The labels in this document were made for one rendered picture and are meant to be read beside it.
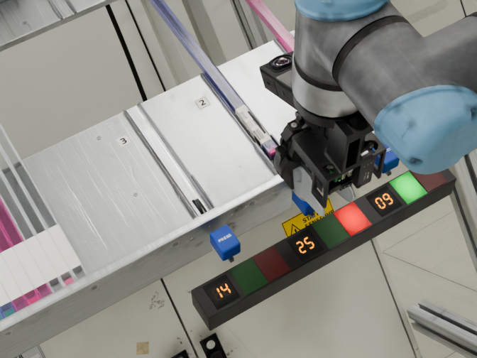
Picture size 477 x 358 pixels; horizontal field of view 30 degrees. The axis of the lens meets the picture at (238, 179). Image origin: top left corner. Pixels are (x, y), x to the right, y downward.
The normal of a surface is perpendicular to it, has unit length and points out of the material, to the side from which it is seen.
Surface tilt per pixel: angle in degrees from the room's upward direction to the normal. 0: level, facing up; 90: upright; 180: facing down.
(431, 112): 49
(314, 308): 90
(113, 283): 134
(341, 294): 90
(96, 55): 90
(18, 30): 44
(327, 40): 67
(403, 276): 0
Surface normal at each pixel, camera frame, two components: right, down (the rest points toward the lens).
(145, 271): 0.52, 0.71
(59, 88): 0.36, 0.14
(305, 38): -0.87, 0.42
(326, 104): -0.22, 0.82
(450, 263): -0.37, -0.88
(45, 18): -0.01, -0.54
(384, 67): -0.43, -0.29
